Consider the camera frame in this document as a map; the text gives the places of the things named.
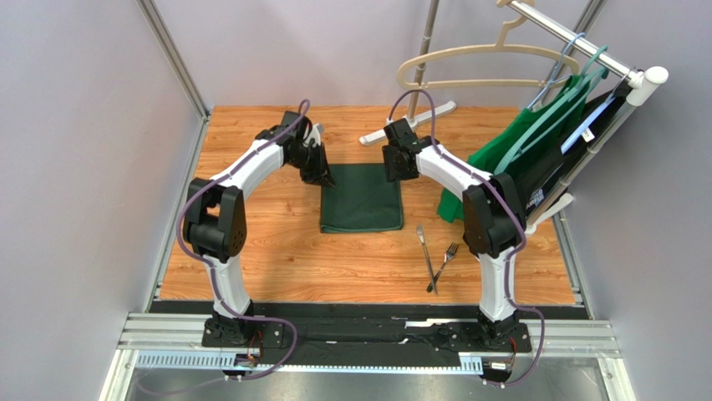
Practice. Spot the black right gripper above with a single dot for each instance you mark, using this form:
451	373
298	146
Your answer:
401	164

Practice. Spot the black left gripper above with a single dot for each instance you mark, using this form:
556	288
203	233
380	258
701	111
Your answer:
321	174

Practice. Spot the dark green cloth napkin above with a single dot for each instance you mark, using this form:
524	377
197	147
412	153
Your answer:
362	201

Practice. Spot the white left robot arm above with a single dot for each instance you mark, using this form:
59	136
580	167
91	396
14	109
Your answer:
214	218

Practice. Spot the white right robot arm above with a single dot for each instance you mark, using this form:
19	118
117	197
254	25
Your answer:
493	217

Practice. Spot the silver fork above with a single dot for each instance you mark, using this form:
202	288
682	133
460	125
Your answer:
449	255

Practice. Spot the bright green t-shirt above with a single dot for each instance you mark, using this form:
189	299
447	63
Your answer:
488	157

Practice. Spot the black garment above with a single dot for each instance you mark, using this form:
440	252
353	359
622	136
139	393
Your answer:
535	179

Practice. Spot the blue clothes hanger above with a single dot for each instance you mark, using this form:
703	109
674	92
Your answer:
536	103

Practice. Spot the beige clothes hanger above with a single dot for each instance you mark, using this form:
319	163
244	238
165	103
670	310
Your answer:
498	63

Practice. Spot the teal clothes hanger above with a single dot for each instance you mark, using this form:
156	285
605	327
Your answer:
556	112

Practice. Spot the metal clothes rack rail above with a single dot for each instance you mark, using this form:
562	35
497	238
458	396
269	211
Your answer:
644	83

